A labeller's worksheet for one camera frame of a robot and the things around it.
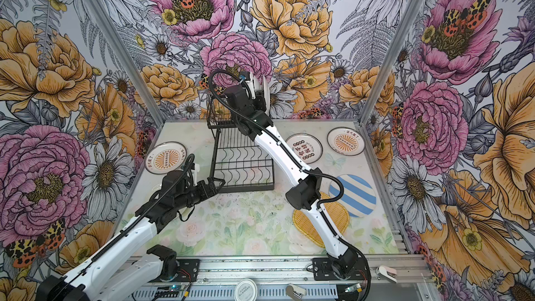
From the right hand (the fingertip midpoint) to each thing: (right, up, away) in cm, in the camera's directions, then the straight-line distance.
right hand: (260, 96), depth 81 cm
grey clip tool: (+12, -67, -13) cm, 69 cm away
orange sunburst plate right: (+43, -18, +31) cm, 56 cm away
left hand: (-16, -37, 0) cm, 40 cm away
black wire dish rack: (-9, -30, +19) cm, 36 cm away
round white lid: (-3, -63, -16) cm, 65 cm away
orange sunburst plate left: (-48, -26, +24) cm, 60 cm away
